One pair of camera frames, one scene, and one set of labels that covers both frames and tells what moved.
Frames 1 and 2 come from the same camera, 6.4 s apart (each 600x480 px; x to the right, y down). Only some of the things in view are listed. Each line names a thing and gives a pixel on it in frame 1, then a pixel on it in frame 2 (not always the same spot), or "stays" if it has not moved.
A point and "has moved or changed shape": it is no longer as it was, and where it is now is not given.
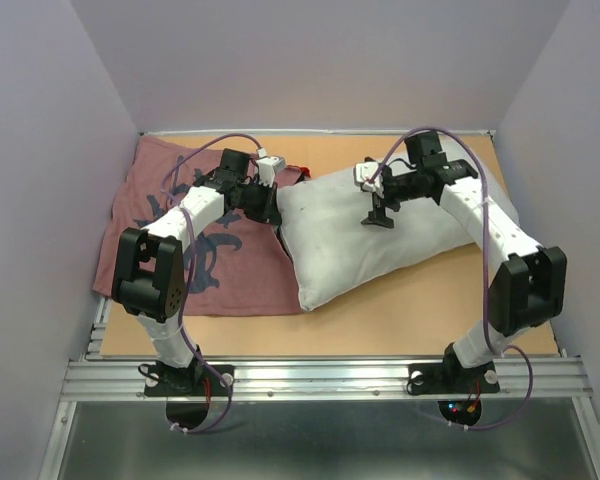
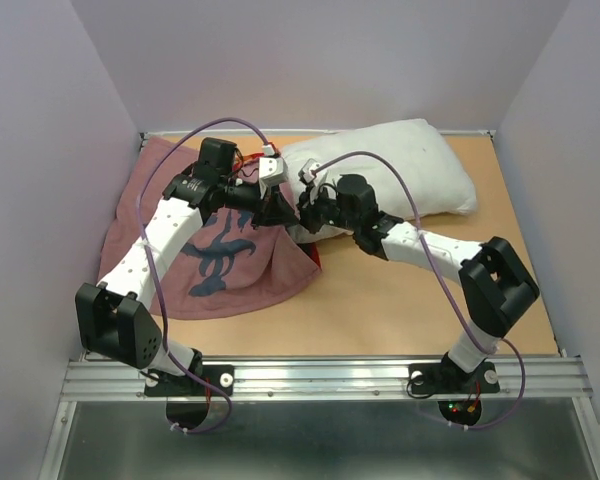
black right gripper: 377,215 to 307,209
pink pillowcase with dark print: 232,266 has moved or changed shape
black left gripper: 269,212 stays
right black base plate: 451,379 stays
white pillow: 331,252 to 414,172
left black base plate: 189,381 stays
